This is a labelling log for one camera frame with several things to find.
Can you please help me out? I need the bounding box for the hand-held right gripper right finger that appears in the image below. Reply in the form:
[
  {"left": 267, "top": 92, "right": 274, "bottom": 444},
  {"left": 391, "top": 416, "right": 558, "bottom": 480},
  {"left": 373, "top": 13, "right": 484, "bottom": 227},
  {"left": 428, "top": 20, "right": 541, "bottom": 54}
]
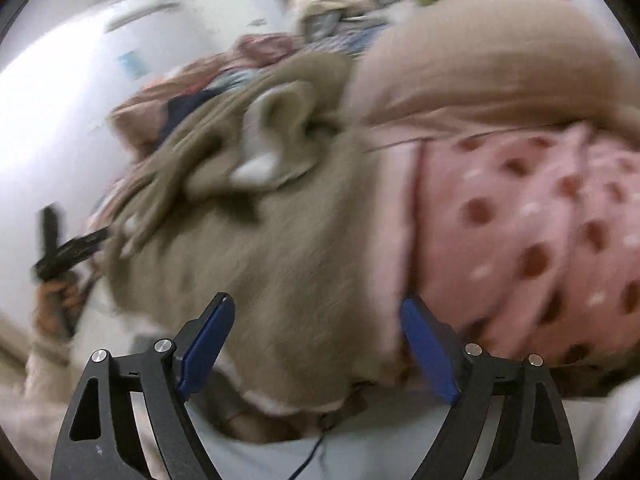
[{"left": 400, "top": 296, "right": 581, "bottom": 480}]

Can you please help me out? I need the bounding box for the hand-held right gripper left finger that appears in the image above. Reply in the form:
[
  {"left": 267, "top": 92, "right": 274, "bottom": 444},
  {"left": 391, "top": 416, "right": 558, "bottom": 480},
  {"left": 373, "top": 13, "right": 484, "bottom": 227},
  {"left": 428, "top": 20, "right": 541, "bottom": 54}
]
[{"left": 50, "top": 292, "right": 236, "bottom": 480}]

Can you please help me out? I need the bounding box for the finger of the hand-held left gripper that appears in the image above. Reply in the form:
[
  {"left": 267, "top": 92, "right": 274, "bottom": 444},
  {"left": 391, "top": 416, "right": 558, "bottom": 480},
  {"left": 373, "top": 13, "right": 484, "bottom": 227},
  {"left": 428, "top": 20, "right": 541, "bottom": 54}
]
[
  {"left": 34, "top": 226, "right": 113, "bottom": 282},
  {"left": 40, "top": 204, "right": 64, "bottom": 262}
]

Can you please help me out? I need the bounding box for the olive fleece garment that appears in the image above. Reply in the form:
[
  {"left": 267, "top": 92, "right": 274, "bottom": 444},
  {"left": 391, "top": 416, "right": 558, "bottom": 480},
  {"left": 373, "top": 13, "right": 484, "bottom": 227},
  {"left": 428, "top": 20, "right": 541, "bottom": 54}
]
[{"left": 92, "top": 52, "right": 416, "bottom": 413}]

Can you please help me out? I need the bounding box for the person's left forearm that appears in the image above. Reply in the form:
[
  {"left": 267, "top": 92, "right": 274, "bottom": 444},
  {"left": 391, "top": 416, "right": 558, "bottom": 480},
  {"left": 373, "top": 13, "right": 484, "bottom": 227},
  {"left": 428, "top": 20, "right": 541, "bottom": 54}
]
[{"left": 17, "top": 332, "right": 83, "bottom": 413}]

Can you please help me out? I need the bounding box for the pile of mixed clothes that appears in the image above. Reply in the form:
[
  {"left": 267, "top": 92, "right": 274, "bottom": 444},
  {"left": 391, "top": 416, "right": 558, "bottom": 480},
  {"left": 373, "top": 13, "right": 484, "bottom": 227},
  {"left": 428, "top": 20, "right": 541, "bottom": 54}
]
[{"left": 107, "top": 32, "right": 297, "bottom": 157}]

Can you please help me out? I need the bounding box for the person's left hand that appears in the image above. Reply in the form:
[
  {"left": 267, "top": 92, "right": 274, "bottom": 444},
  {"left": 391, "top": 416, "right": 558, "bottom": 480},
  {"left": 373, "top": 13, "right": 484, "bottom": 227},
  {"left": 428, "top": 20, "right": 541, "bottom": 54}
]
[{"left": 33, "top": 272, "right": 83, "bottom": 343}]

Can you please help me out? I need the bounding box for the white bed sheet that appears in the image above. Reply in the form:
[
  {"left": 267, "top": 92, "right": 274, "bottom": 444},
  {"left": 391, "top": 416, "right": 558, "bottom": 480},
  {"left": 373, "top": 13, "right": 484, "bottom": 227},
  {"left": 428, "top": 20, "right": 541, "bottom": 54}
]
[{"left": 187, "top": 380, "right": 640, "bottom": 480}]

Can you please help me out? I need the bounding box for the pink polka dot garment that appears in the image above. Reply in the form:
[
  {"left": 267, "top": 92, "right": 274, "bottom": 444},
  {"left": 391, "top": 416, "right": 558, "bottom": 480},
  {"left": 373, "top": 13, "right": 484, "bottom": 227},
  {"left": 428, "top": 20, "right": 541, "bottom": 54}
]
[{"left": 370, "top": 125, "right": 640, "bottom": 388}]

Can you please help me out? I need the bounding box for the navy cloth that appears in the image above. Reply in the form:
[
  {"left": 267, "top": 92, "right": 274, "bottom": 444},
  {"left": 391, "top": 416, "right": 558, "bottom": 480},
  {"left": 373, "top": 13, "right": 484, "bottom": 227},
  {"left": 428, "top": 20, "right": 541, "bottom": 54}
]
[{"left": 160, "top": 87, "right": 227, "bottom": 147}]

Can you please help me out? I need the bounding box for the white air conditioner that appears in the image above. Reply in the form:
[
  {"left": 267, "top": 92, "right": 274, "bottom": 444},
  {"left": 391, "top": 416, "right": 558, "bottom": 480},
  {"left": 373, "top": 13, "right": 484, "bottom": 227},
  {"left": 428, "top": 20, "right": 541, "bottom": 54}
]
[{"left": 102, "top": 0, "right": 182, "bottom": 34}]

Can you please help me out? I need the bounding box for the tan cloth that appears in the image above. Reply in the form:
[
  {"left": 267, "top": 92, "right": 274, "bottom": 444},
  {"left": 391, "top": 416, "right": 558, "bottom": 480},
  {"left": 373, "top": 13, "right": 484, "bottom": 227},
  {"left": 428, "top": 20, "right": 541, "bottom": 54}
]
[{"left": 344, "top": 0, "right": 639, "bottom": 137}]

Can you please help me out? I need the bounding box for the blue checked cloth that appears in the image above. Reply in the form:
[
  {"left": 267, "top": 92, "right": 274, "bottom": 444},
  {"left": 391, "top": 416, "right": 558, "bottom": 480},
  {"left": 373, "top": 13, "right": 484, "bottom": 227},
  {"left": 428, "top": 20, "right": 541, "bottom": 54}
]
[{"left": 309, "top": 22, "right": 392, "bottom": 57}]

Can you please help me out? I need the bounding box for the black cable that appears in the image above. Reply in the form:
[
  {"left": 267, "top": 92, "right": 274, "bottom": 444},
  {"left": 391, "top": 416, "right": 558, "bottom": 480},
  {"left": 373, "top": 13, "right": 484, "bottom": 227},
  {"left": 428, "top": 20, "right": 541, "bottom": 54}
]
[{"left": 289, "top": 410, "right": 342, "bottom": 480}]

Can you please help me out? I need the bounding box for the blue wall label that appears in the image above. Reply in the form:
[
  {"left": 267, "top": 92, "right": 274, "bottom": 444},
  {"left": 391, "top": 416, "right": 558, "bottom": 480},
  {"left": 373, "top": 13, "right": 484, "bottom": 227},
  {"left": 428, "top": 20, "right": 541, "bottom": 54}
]
[{"left": 117, "top": 52, "right": 142, "bottom": 80}]

